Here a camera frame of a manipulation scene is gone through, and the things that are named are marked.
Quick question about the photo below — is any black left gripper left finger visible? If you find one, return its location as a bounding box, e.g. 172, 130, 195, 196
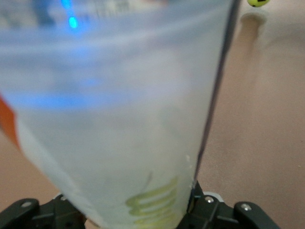
32, 195, 92, 229

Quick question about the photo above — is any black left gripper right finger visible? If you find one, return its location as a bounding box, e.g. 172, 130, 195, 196
182, 181, 240, 229

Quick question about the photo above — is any yellow tennis ball black print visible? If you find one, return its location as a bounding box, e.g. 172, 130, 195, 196
246, 0, 271, 8

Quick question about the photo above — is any clear tennis ball can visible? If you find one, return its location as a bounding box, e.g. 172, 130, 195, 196
0, 0, 242, 229

